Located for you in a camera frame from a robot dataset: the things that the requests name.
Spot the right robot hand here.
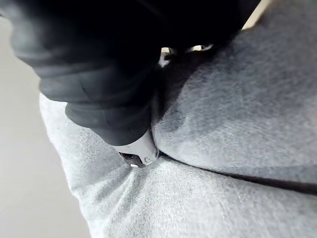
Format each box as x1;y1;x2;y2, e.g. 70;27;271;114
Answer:
0;0;262;169

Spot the light grey fluffy cushion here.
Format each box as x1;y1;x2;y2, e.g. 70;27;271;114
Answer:
39;93;317;238

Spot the dark grey fabric cushion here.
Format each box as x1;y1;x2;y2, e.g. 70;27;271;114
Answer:
150;0;317;192

